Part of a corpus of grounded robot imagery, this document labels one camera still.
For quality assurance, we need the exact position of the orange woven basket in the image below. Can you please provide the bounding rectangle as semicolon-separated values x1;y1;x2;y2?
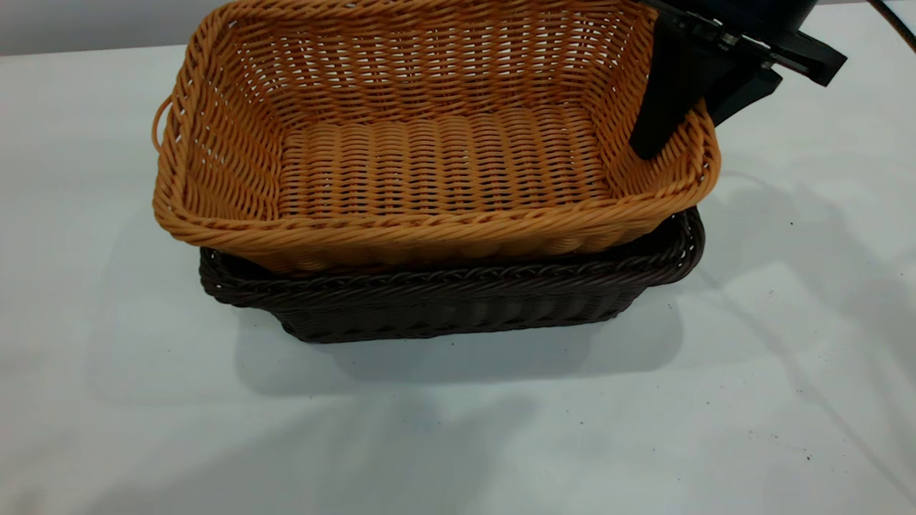
152;0;722;276

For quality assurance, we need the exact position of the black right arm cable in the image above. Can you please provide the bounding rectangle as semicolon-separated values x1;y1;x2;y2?
869;0;916;52

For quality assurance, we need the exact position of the black woven basket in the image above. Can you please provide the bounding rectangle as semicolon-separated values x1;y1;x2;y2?
199;207;706;344

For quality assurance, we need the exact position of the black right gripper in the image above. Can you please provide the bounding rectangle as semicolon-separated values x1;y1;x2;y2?
630;0;849;160

